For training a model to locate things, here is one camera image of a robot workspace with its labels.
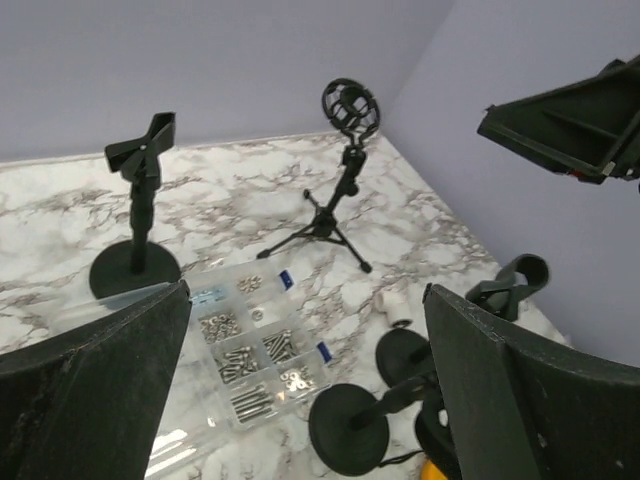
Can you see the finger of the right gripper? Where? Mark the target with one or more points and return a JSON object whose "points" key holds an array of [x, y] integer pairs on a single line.
{"points": [[608, 100], [558, 147]]}

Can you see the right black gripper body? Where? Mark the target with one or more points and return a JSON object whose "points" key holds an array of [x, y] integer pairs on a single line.
{"points": [[626, 148]]}

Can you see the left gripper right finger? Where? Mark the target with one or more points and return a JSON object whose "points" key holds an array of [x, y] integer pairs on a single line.
{"points": [[521, 406]]}

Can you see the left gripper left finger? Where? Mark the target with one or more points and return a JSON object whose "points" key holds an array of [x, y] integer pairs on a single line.
{"points": [[87, 403]]}

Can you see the shock mount round base stand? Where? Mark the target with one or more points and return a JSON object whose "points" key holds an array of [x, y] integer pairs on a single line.
{"points": [[350, 433]]}

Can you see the black tripod shock mount stand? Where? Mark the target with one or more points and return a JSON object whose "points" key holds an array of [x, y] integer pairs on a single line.
{"points": [[353, 111]]}

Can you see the orange tape measure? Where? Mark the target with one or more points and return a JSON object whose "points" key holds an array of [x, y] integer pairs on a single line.
{"points": [[429, 471]]}

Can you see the small white adapter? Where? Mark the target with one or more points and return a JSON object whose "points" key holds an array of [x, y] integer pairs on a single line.
{"points": [[395, 307]]}

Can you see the clear screw organizer box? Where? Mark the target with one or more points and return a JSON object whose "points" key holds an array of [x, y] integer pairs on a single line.
{"points": [[247, 359]]}

